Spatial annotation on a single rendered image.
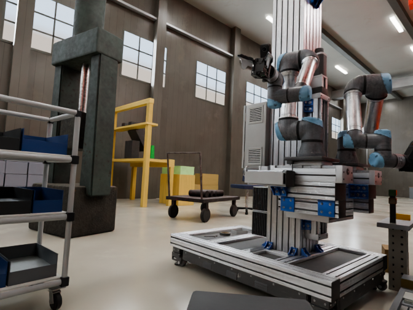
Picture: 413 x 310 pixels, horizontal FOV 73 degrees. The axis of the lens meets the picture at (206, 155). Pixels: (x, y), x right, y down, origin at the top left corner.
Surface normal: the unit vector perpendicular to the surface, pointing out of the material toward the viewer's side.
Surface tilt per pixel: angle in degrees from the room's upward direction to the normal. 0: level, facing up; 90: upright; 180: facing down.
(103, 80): 89
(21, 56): 90
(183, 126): 90
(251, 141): 90
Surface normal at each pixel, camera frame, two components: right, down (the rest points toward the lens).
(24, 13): 0.68, -0.03
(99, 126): 0.85, -0.03
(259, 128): -0.73, -0.09
